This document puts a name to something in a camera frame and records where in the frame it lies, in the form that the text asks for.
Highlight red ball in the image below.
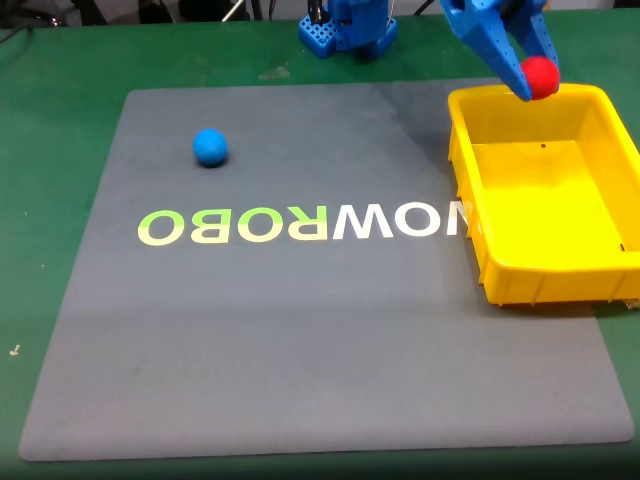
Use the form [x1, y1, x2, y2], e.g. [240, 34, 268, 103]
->
[519, 55, 561, 101]

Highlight yellow plastic bin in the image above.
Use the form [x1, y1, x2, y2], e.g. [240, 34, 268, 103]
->
[447, 82, 640, 307]

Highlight blue ball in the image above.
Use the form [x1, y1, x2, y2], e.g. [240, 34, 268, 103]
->
[192, 128, 229, 168]

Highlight grey mat with lettering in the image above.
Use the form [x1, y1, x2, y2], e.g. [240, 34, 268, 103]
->
[18, 76, 636, 463]

